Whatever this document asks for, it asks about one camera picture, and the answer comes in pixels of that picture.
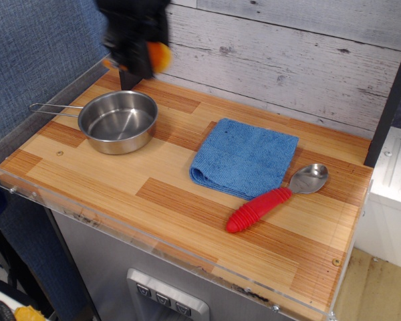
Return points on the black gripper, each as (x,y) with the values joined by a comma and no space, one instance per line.
(131,24)

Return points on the orange plush fish toy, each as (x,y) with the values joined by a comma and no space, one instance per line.
(160,58)

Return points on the folded blue cloth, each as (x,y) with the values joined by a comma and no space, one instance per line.
(243,160)

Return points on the stainless steel saucepan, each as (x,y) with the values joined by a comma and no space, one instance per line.
(118,122)

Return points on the clear acrylic edge guard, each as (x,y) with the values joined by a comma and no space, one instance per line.
(293,259)

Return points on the stainless steel cabinet front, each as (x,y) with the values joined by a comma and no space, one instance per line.
(126,282)

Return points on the silver button control panel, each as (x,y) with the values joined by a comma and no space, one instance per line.
(156,300)

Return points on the yellow object bottom left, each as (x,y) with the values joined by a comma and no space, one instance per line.
(28,313)

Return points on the white ridged side counter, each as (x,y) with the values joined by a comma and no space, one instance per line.
(379,230)

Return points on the dark left vertical post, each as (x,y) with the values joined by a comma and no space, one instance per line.
(128,81)

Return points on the dark vertical post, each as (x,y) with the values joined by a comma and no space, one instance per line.
(385,122)
(128,81)

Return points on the red handled metal spoon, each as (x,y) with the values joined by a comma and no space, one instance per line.
(309,179)

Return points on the dark right vertical post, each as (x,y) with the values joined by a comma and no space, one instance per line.
(385,122)

